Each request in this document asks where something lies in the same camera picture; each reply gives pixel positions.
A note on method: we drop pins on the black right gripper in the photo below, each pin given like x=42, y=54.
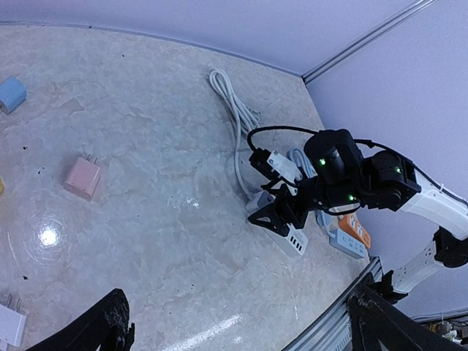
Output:
x=291, y=206

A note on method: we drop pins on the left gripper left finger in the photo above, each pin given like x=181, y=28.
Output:
x=105, y=326

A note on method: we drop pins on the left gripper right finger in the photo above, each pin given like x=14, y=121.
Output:
x=377, y=325

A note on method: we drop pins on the white power strip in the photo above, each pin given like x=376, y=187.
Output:
x=244, y=121

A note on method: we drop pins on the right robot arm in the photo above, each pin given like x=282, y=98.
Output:
x=345, y=181

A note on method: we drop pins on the pink plug adapter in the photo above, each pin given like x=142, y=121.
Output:
x=83, y=177

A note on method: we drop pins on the blue plug adapter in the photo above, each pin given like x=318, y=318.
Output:
x=13, y=94

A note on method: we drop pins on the orange power strip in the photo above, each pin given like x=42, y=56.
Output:
x=350, y=224

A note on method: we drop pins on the blue power strip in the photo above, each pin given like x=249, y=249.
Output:
x=337, y=237

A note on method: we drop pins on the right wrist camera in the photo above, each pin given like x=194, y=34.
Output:
x=272, y=164

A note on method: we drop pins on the front aluminium rail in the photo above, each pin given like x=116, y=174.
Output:
x=332, y=329

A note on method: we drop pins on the white charger with cable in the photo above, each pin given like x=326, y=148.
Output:
x=12, y=323

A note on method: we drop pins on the right aluminium frame post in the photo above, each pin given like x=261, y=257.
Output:
x=366, y=38

